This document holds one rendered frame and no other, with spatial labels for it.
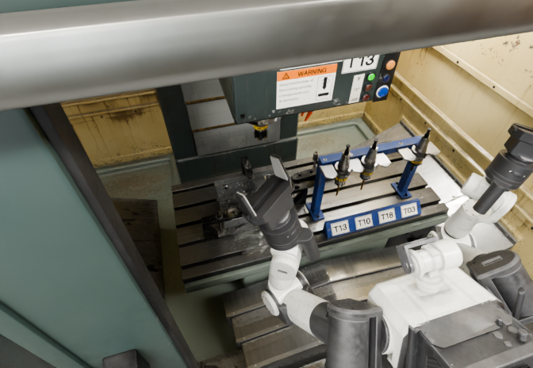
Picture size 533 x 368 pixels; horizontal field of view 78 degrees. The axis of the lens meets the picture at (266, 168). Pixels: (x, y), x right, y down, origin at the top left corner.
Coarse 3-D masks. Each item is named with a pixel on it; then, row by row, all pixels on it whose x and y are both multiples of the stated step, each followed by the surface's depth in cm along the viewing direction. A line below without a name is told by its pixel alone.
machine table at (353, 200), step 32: (192, 192) 157; (352, 192) 157; (384, 192) 157; (416, 192) 157; (192, 224) 147; (320, 224) 144; (384, 224) 144; (416, 224) 147; (192, 256) 133; (224, 256) 134; (256, 256) 133; (320, 256) 141; (192, 288) 128
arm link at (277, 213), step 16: (272, 176) 70; (256, 192) 68; (272, 192) 67; (288, 192) 67; (256, 208) 66; (272, 208) 64; (288, 208) 69; (256, 224) 64; (272, 224) 67; (288, 224) 70; (272, 240) 71; (288, 240) 71
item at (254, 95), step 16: (320, 64) 80; (224, 80) 86; (240, 80) 77; (256, 80) 78; (272, 80) 79; (336, 80) 85; (352, 80) 86; (240, 96) 80; (256, 96) 81; (272, 96) 82; (336, 96) 88; (240, 112) 83; (256, 112) 84; (272, 112) 86; (288, 112) 87; (304, 112) 90
